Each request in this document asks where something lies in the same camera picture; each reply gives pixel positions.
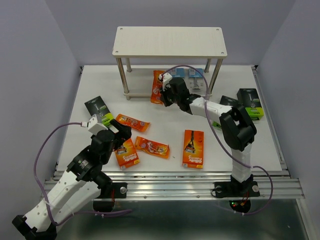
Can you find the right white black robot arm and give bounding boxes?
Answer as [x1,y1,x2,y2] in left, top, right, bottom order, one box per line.
[159,73,257,196]

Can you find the white two-tier shelf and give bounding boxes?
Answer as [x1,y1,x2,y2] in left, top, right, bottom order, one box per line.
[112,26,228,100]

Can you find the orange BIC razor bag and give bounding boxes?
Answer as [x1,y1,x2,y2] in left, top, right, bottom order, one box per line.
[134,136,170,159]
[150,70,164,105]
[115,114,151,133]

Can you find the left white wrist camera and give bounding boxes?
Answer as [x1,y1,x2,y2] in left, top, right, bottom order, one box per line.
[80,114,108,136]

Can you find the middle black green razor box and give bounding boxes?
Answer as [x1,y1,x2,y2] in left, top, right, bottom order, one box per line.
[212,95,240,129]

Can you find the left black green razor box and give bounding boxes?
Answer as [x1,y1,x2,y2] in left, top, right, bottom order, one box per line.
[84,95,114,127]

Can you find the black green razor box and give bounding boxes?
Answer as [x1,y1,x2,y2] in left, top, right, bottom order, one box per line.
[84,95,114,127]
[212,95,240,129]

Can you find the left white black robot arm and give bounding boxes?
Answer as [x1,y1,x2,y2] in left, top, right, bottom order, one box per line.
[12,115,132,240]

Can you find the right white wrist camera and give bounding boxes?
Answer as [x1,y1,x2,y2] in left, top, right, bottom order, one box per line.
[158,72,173,92]

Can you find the left orange Gillette Fusion pack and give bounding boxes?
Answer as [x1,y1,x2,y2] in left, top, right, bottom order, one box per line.
[115,138,140,170]

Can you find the orange gillette fusion pack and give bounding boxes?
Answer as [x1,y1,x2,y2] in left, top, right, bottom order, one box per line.
[115,138,140,170]
[182,129,204,169]

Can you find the far right black green box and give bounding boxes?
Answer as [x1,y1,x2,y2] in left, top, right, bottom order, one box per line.
[236,88,264,121]

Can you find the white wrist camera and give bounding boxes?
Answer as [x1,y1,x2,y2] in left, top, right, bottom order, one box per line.
[80,114,108,136]
[158,72,173,92]

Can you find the blue clear razor blister pack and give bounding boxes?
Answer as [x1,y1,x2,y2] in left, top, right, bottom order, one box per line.
[168,67,186,79]

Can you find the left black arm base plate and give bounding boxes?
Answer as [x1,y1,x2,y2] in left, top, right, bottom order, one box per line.
[97,182,128,199]

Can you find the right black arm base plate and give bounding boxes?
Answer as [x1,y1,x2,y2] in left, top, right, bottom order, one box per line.
[211,181,261,199]

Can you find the right orange Gillette Fusion pack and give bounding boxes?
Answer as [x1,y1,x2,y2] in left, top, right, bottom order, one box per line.
[182,129,204,169]

